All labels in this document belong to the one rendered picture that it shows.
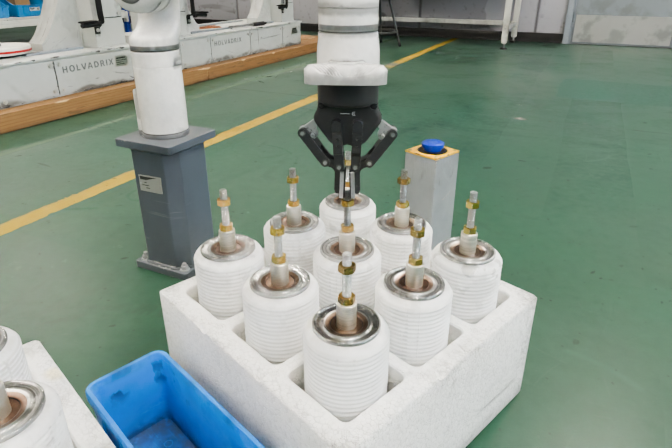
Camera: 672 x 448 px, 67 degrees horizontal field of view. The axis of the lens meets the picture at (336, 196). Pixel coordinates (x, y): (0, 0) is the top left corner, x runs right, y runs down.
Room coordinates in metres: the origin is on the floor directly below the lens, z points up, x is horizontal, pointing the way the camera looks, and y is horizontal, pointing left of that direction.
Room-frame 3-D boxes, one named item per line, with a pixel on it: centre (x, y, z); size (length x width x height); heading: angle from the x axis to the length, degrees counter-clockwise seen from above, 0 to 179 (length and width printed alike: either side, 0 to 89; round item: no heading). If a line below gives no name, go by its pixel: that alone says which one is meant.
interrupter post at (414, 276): (0.54, -0.10, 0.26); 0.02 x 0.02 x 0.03
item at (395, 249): (0.71, -0.10, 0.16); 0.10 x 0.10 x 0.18
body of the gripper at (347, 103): (0.63, -0.01, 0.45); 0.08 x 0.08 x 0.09
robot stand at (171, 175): (1.04, 0.35, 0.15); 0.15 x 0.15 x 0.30; 64
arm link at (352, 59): (0.61, -0.01, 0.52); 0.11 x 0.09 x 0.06; 176
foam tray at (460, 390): (0.63, -0.02, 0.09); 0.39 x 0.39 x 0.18; 44
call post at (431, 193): (0.88, -0.17, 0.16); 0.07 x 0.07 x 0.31; 44
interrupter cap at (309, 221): (0.71, 0.06, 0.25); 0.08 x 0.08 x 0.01
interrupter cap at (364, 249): (0.63, -0.02, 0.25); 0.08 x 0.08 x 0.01
